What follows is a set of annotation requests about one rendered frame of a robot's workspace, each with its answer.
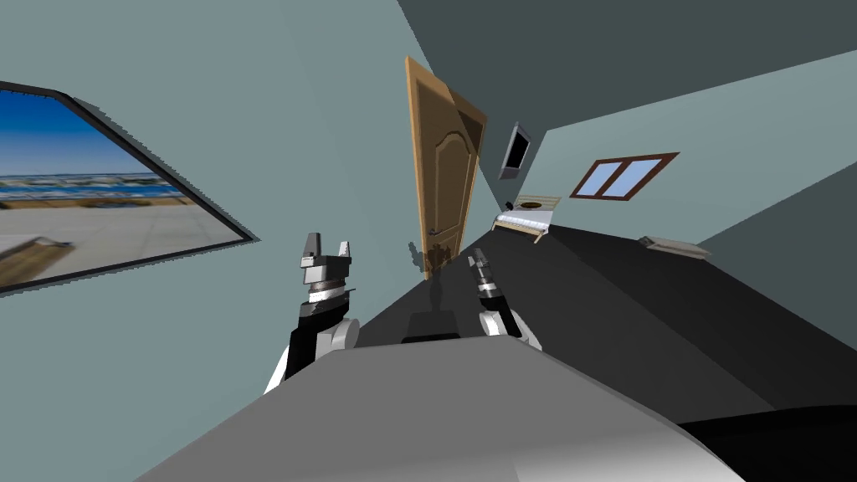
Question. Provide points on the brown framed window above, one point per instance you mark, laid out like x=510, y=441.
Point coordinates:
x=622, y=177

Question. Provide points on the brown wooden door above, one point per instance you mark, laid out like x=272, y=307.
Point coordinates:
x=442, y=167

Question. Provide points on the black wall television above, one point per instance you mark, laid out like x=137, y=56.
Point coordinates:
x=515, y=152

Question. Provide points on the flat grey wall shelf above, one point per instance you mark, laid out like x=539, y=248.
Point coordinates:
x=673, y=246

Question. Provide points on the white bed with wooden frame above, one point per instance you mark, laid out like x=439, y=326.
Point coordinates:
x=525, y=218

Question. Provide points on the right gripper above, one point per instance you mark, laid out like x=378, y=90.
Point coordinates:
x=484, y=275

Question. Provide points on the black framed beach picture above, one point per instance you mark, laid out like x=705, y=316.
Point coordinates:
x=87, y=194

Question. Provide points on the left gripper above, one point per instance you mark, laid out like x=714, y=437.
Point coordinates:
x=326, y=270

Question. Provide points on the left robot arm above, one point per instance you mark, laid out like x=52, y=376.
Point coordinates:
x=315, y=331

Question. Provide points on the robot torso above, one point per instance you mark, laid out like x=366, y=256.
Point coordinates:
x=428, y=415

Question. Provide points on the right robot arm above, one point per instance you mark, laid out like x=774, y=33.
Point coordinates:
x=501, y=314

